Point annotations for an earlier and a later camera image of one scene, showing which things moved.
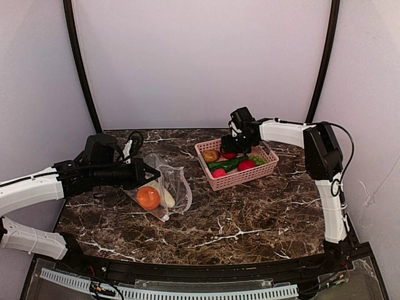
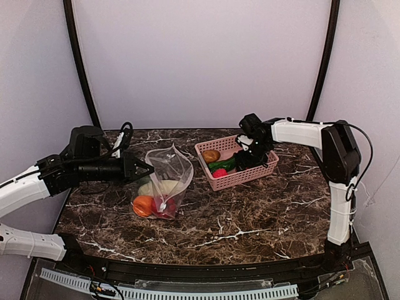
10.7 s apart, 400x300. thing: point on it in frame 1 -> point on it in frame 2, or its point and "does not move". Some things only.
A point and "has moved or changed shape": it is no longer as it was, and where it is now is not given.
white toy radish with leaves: x=166 y=199 -> x=154 y=187
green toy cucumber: x=229 y=165 does not move
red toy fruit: x=246 y=164 has moved or changed shape
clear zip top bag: x=169 y=194 has moved or changed shape
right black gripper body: x=231 y=145 -> x=250 y=152
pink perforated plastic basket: x=237 y=177 does not move
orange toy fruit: x=148 y=198 -> x=142 y=205
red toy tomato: x=229 y=155 -> x=154 y=209
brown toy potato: x=211 y=155 does not move
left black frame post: x=69 y=17 does not move
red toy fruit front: x=219 y=172 does not move
